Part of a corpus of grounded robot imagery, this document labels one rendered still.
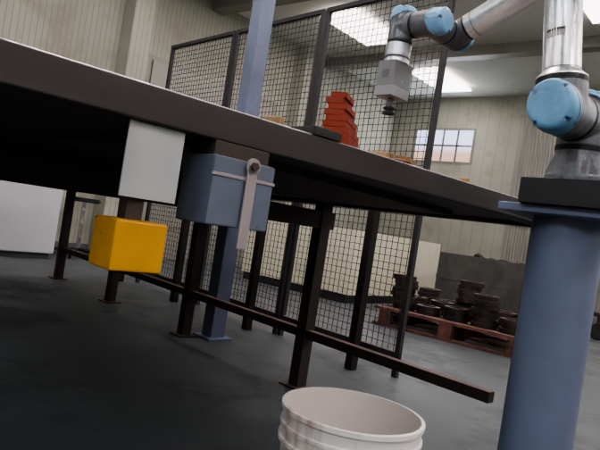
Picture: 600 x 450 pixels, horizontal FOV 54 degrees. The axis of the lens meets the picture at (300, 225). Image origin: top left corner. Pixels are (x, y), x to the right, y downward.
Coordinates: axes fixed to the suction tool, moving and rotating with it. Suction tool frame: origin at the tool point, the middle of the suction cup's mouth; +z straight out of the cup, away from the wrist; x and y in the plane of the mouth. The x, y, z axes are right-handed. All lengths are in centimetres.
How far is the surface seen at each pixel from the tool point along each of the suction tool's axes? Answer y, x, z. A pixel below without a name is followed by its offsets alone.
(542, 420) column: -6, 55, 74
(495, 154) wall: -893, -446, -157
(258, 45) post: -76, -166, -65
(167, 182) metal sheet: 86, 25, 33
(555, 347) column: -7, 55, 56
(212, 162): 79, 27, 29
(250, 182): 71, 29, 31
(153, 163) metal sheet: 89, 25, 31
